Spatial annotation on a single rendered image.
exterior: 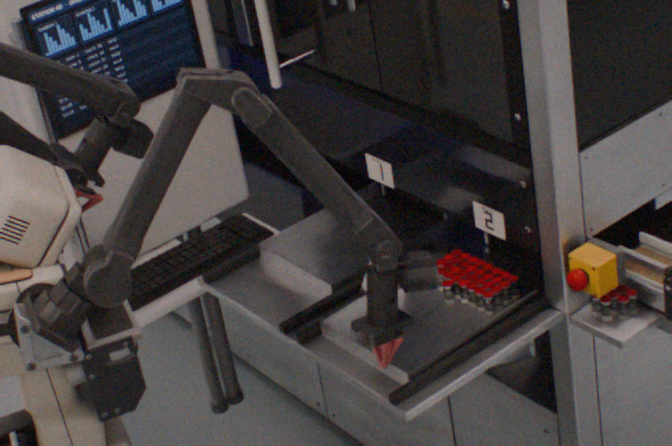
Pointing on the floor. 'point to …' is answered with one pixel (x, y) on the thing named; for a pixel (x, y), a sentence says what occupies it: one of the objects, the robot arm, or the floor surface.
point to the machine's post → (556, 177)
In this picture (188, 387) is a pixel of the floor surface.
